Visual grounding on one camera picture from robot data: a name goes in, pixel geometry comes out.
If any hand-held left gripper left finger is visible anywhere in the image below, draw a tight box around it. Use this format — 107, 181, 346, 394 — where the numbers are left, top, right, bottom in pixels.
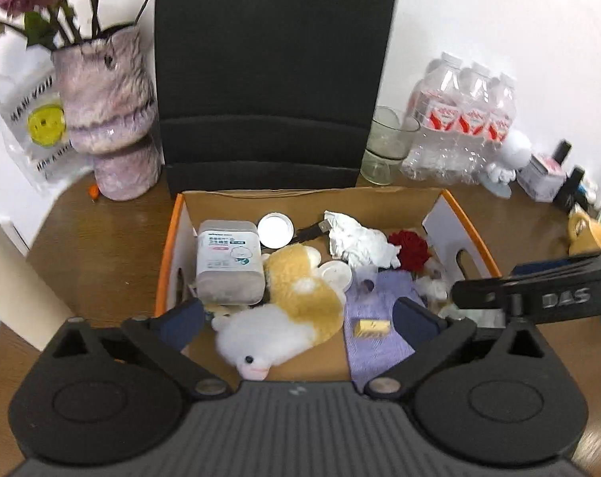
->
49, 298, 231, 401

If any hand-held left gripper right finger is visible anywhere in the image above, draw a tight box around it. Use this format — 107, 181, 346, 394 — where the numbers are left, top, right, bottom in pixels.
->
365, 297, 550, 401

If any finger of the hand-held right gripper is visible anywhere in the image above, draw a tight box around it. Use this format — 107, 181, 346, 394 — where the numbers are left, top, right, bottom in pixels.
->
510, 251, 601, 279
452, 274, 530, 316

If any purple burlap pouch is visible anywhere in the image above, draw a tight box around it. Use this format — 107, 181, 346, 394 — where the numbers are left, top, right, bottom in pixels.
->
342, 268, 430, 393

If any red yarn flower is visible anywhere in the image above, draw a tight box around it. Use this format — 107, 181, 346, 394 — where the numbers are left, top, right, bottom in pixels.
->
387, 230, 432, 274

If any white wipes pack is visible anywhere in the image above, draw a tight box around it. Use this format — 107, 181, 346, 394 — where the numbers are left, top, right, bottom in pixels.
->
196, 219, 266, 306

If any white tissue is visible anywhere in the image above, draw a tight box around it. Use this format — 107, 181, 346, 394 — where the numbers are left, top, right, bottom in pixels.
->
323, 210, 401, 269

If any white and yellow plush toy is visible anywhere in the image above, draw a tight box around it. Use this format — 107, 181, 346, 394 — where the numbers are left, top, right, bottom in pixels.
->
212, 244, 348, 382

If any white round lid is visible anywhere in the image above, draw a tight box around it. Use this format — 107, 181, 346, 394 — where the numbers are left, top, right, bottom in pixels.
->
320, 260, 353, 291
257, 212, 296, 249

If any black usb cable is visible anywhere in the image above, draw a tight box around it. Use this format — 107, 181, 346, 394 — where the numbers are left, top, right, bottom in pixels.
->
295, 216, 331, 242

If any red and orange cardboard box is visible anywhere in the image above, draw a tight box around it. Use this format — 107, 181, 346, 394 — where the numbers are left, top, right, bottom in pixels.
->
154, 187, 502, 393

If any wooden desktop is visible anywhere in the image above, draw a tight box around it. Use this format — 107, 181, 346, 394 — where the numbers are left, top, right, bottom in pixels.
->
0, 166, 601, 477

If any small yellow block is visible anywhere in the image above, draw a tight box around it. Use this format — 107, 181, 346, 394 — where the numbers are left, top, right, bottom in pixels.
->
352, 319, 391, 339

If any yellow mug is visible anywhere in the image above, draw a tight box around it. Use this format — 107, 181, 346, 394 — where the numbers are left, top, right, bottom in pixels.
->
567, 210, 601, 256

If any small black bottle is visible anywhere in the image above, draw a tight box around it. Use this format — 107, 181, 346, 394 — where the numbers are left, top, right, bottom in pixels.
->
551, 139, 573, 166
554, 166, 585, 212

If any white tin box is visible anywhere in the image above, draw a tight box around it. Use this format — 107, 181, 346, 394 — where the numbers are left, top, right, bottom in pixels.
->
516, 153, 567, 203

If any white robot toy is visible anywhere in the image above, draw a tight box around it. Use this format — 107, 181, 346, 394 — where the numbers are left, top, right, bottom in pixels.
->
479, 129, 532, 200

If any clear water bottle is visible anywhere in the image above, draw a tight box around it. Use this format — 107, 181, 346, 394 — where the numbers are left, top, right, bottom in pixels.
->
449, 62, 495, 180
479, 72, 519, 170
402, 51, 463, 180

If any clear glass cup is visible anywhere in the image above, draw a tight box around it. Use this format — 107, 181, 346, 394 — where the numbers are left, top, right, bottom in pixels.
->
360, 106, 421, 186

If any clear smiley plastic bag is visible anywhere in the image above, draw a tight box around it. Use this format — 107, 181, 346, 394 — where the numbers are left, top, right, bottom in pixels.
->
0, 67, 95, 192

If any black paper bag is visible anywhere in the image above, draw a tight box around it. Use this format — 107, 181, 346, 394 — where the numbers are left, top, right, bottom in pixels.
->
154, 0, 403, 200

